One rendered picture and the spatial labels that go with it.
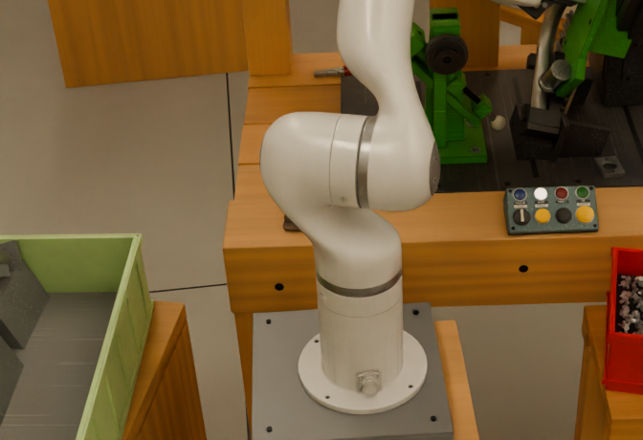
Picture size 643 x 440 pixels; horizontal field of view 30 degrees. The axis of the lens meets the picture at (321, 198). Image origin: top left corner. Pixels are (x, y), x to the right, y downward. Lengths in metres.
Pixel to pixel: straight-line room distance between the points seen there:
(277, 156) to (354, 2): 0.23
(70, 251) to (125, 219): 1.64
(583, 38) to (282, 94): 0.67
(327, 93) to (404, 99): 0.96
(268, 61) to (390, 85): 1.02
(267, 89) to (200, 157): 1.42
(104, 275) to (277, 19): 0.71
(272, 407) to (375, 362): 0.16
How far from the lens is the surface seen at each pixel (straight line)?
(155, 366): 1.98
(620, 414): 1.88
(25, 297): 2.01
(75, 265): 2.04
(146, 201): 3.71
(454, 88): 2.15
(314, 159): 1.49
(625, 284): 1.98
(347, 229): 1.57
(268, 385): 1.75
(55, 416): 1.86
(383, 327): 1.64
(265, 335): 1.83
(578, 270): 2.08
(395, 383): 1.72
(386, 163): 1.47
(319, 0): 4.77
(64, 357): 1.95
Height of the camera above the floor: 2.15
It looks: 36 degrees down
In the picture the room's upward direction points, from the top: 4 degrees counter-clockwise
